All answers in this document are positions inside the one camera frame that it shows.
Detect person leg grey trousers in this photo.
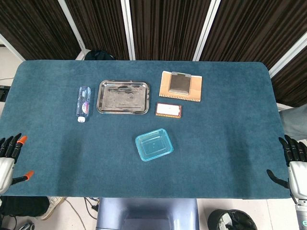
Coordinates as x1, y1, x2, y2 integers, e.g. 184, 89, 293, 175
279, 106, 307, 141

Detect clear plastic water bottle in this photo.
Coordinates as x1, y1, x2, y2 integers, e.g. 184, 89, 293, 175
76, 86, 92, 123

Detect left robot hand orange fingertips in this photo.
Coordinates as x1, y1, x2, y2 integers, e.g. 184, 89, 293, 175
0, 133, 35, 194

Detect dark ribbed partition panel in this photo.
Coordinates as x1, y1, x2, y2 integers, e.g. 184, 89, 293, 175
0, 0, 86, 60
64, 0, 135, 60
121, 0, 220, 61
194, 0, 307, 77
270, 45, 307, 108

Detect red bordered card box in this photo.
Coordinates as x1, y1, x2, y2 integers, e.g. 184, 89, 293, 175
155, 102, 182, 119

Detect black bag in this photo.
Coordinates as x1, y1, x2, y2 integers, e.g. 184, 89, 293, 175
84, 49, 116, 61

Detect person leg black trousers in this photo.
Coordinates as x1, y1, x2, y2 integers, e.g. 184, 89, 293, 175
0, 195, 50, 218

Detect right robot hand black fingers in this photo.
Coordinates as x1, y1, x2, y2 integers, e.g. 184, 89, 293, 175
266, 135, 307, 199

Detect blue plastic container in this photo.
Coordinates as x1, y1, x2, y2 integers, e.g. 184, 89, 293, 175
135, 128, 174, 162

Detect white shoe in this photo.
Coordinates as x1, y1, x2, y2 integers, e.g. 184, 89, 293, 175
35, 196, 66, 220

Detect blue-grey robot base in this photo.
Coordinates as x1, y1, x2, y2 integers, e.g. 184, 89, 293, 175
95, 197, 200, 230

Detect dark grey flat device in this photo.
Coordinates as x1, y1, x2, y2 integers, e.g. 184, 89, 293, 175
168, 71, 192, 94

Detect black floor cable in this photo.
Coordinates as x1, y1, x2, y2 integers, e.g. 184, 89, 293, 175
83, 197, 99, 220

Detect tan spiral notebook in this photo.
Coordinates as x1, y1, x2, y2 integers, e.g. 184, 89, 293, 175
159, 70, 203, 103

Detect black trash bin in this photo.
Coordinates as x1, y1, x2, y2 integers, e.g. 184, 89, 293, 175
207, 209, 258, 230

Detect blue table cloth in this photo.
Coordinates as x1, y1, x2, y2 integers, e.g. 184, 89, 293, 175
0, 59, 299, 200

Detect stainless steel tray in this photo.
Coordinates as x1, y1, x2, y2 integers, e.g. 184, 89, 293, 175
96, 80, 151, 115

